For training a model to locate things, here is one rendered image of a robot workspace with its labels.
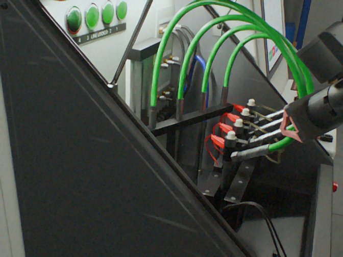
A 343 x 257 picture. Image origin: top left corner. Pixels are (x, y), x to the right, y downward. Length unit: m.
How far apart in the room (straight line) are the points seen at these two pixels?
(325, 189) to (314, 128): 0.49
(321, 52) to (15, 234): 0.65
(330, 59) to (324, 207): 0.55
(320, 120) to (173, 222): 0.27
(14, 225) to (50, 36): 0.40
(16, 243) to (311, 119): 0.61
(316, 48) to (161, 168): 0.27
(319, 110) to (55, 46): 0.40
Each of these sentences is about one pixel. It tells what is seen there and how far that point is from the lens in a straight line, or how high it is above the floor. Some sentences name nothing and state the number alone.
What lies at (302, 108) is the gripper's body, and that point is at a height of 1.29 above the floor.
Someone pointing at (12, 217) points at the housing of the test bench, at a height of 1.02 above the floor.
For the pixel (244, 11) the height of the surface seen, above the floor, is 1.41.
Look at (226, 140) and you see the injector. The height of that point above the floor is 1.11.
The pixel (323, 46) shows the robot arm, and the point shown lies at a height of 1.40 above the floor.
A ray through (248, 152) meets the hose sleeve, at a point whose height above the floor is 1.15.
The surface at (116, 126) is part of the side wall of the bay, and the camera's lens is 0.57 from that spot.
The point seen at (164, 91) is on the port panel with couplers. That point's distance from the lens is 1.19.
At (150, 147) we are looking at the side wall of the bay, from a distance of 0.57.
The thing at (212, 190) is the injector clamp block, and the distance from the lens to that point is 0.95.
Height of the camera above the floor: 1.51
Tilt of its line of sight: 25 degrees down
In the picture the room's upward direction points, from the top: 4 degrees clockwise
